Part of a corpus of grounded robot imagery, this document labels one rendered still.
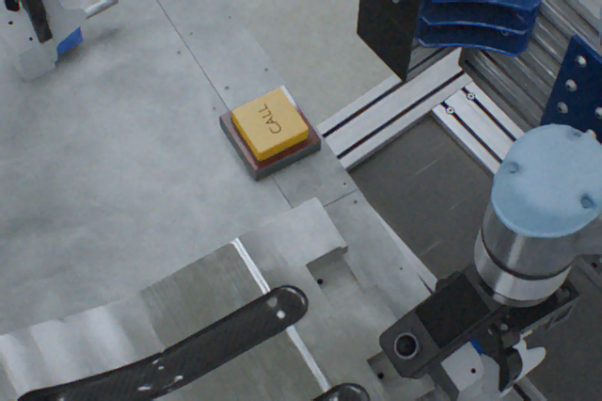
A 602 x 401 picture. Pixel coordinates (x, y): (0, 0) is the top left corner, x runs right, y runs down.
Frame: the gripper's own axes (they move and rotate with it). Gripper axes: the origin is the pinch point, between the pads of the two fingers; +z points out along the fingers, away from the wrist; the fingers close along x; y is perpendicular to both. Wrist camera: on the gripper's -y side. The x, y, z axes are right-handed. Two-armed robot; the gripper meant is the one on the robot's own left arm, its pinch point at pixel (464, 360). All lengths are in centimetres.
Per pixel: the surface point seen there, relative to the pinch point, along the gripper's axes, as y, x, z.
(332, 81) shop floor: 38, 77, 85
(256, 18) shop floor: 33, 97, 85
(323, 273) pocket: -7.1, 13.6, -1.7
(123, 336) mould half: -26.4, 16.7, -4.3
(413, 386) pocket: -6.0, -0.1, -1.7
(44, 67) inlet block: -19, 52, 4
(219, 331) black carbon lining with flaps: -18.7, 12.9, -3.5
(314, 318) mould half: -10.8, 9.3, -4.4
